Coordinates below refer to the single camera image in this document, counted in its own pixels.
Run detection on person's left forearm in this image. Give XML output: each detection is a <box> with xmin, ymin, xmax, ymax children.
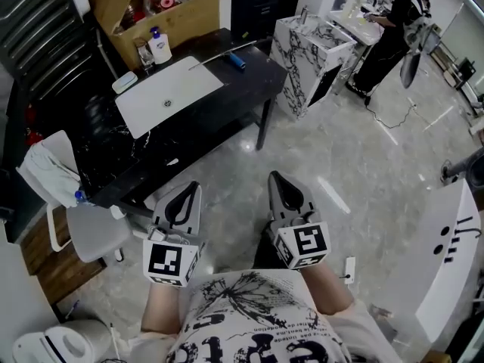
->
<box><xmin>140</xmin><ymin>281</ymin><xmax>191</xmax><ymax>334</ymax></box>

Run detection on black marble vanity table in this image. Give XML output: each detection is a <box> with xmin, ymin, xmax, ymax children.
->
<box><xmin>44</xmin><ymin>27</ymin><xmax>289</xmax><ymax>219</ymax></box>

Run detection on white marble sink cabinet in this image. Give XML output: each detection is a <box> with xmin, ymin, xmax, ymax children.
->
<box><xmin>269</xmin><ymin>13</ymin><xmax>358</xmax><ymax>121</ymax></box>

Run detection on white chair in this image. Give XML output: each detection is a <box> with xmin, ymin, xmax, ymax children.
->
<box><xmin>16</xmin><ymin>129</ymin><xmax>134</xmax><ymax>265</ymax></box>

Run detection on person's right forearm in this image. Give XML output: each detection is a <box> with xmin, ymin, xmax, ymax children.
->
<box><xmin>299</xmin><ymin>265</ymin><xmax>355</xmax><ymax>316</ymax></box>

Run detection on white soap bottle blue pump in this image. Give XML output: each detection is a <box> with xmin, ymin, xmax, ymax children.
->
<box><xmin>147</xmin><ymin>26</ymin><xmax>173</xmax><ymax>65</ymax></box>

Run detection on person's black trousers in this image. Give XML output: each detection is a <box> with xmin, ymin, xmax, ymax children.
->
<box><xmin>252</xmin><ymin>220</ymin><xmax>289</xmax><ymax>271</ymax></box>

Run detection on white table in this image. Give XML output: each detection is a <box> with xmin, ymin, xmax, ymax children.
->
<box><xmin>327</xmin><ymin>0</ymin><xmax>387</xmax><ymax>48</ymax></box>

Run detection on black floor cable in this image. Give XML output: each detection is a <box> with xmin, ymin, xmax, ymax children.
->
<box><xmin>364</xmin><ymin>95</ymin><xmax>417</xmax><ymax>130</ymax></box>

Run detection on white power strip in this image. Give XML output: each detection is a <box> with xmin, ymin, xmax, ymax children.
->
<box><xmin>344</xmin><ymin>256</ymin><xmax>357</xmax><ymax>285</ymax></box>

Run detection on white soap dish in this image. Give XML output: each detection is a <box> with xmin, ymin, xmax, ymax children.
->
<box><xmin>111</xmin><ymin>70</ymin><xmax>138</xmax><ymax>95</ymax></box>

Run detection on dark cabinet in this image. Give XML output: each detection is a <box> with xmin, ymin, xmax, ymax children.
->
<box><xmin>230</xmin><ymin>0</ymin><xmax>306</xmax><ymax>42</ymax></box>

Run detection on red item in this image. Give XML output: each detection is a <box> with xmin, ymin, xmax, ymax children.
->
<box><xmin>23</xmin><ymin>103</ymin><xmax>45</xmax><ymax>147</ymax></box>

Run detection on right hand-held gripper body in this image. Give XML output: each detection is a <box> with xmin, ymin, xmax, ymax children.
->
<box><xmin>266</xmin><ymin>210</ymin><xmax>332</xmax><ymax>271</ymax></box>

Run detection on white panel with black hooks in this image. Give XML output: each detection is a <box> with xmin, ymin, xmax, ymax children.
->
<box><xmin>392</xmin><ymin>177</ymin><xmax>484</xmax><ymax>348</ymax></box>

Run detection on white sink basin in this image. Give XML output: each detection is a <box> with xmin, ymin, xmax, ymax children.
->
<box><xmin>113</xmin><ymin>55</ymin><xmax>225</xmax><ymax>140</ymax></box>

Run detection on blue capped water bottle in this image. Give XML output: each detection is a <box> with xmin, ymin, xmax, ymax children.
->
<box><xmin>73</xmin><ymin>189</ymin><xmax>96</xmax><ymax>207</ymax></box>

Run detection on white electric kettle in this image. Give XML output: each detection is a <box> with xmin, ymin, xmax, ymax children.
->
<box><xmin>12</xmin><ymin>318</ymin><xmax>113</xmax><ymax>363</ymax></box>

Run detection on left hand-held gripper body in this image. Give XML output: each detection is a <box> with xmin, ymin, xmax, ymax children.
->
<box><xmin>142</xmin><ymin>217</ymin><xmax>208</xmax><ymax>288</ymax></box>

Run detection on metal squeegee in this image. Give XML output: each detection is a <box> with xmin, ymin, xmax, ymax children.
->
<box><xmin>188</xmin><ymin>39</ymin><xmax>259</xmax><ymax>72</ymax></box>

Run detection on chrome faucet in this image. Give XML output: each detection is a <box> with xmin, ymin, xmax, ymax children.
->
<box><xmin>136</xmin><ymin>43</ymin><xmax>157</xmax><ymax>76</ymax></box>

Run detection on brown cardboard box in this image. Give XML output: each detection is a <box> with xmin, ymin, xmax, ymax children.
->
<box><xmin>92</xmin><ymin>0</ymin><xmax>240</xmax><ymax>71</ymax></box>

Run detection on dark slatted panel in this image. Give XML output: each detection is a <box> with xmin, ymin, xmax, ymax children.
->
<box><xmin>0</xmin><ymin>0</ymin><xmax>100</xmax><ymax>92</ymax></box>

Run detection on white printed shirt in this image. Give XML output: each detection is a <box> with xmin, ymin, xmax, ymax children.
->
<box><xmin>128</xmin><ymin>268</ymin><xmax>402</xmax><ymax>363</ymax></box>

